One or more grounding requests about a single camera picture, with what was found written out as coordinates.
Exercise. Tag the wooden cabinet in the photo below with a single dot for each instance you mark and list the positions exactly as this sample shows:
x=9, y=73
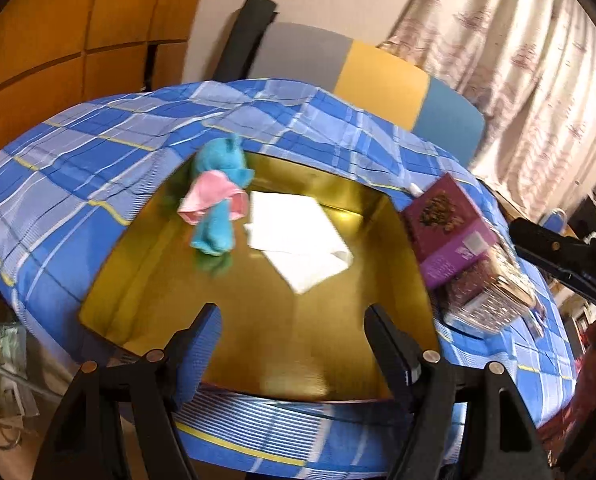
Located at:
x=53, y=35

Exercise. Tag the beige patterned curtain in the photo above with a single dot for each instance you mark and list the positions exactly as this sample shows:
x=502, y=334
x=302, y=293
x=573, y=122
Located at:
x=503, y=60

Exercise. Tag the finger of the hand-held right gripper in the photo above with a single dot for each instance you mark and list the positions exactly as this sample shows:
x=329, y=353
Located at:
x=543, y=245

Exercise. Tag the blue white cup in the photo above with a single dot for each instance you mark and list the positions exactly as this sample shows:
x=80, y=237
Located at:
x=555, y=220

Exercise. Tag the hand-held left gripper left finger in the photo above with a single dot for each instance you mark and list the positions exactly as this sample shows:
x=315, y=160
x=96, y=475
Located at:
x=199, y=347

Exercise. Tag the blue plaid cloth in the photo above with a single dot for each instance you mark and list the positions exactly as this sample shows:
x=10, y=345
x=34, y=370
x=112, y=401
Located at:
x=78, y=160

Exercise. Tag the purple box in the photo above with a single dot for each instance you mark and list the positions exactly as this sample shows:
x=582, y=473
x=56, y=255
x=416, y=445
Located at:
x=448, y=230

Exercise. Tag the white paper napkin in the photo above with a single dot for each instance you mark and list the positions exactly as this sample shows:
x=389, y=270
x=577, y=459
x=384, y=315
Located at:
x=293, y=230

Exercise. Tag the dark red patterned cloth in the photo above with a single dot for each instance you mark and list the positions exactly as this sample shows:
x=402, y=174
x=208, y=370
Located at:
x=595, y=385

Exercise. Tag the blue plush toy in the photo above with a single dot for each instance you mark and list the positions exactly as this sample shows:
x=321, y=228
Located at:
x=219, y=157

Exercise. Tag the gold metal tray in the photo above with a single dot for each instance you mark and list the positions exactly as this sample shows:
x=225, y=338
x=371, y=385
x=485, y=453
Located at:
x=303, y=335

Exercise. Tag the small white tube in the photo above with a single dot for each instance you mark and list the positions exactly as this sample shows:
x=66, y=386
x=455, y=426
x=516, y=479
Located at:
x=416, y=190

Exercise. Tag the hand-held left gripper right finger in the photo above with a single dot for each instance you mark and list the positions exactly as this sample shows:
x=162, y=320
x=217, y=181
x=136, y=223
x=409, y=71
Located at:
x=388, y=360

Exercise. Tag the white green package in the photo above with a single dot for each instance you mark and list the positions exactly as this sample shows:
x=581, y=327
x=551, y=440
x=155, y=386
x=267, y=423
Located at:
x=0, y=360

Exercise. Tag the clear plastic container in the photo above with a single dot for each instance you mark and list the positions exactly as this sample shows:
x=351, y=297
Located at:
x=488, y=302

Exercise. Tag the grey yellow blue chair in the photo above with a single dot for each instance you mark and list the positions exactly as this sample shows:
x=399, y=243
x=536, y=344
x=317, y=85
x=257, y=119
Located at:
x=378, y=70

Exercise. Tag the pink cloth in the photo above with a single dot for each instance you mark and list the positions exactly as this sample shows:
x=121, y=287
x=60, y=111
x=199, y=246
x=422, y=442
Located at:
x=208, y=192

